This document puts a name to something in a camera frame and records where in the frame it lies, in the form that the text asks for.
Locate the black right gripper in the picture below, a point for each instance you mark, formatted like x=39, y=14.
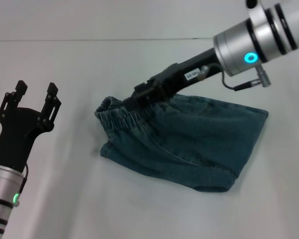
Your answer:
x=189, y=72

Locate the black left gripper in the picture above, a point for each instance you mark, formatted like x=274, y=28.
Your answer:
x=17, y=134

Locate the blue denim shorts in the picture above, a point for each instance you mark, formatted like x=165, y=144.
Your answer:
x=189, y=139

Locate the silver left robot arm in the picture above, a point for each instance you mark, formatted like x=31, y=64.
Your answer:
x=2, y=194

